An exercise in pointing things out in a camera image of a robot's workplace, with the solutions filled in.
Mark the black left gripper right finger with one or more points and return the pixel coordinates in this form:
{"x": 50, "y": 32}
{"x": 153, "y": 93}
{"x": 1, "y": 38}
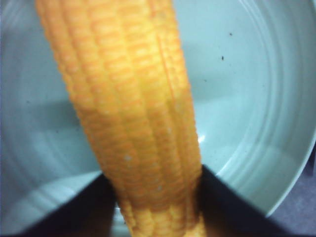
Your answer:
{"x": 227, "y": 215}

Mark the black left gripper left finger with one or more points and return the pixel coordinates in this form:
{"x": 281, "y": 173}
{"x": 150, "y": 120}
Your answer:
{"x": 88, "y": 214}

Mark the yellow corn cob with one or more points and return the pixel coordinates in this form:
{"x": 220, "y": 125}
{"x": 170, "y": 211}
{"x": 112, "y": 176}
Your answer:
{"x": 124, "y": 70}

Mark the light green plate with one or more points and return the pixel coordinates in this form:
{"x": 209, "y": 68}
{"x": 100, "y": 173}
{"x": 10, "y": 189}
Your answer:
{"x": 252, "y": 68}

